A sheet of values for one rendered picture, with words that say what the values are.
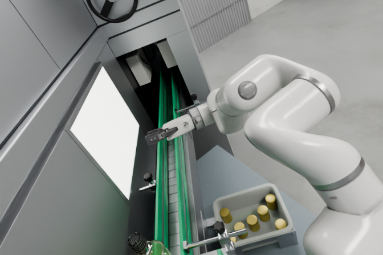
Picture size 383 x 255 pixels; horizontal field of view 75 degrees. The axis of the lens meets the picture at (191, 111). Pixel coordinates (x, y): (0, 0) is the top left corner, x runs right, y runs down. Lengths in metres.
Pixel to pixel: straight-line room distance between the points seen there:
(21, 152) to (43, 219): 0.13
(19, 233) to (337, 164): 0.50
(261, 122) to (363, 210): 0.18
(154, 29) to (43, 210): 0.90
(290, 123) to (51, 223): 0.47
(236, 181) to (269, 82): 0.62
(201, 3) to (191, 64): 2.97
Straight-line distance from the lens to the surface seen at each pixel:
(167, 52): 1.37
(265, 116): 0.42
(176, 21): 1.22
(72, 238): 0.62
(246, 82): 0.50
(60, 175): 0.62
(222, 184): 1.07
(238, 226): 0.89
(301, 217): 0.95
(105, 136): 0.85
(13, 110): 0.63
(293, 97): 0.44
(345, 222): 0.44
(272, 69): 0.52
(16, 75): 0.68
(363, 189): 0.43
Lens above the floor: 1.58
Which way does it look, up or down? 33 degrees down
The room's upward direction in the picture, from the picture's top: 24 degrees counter-clockwise
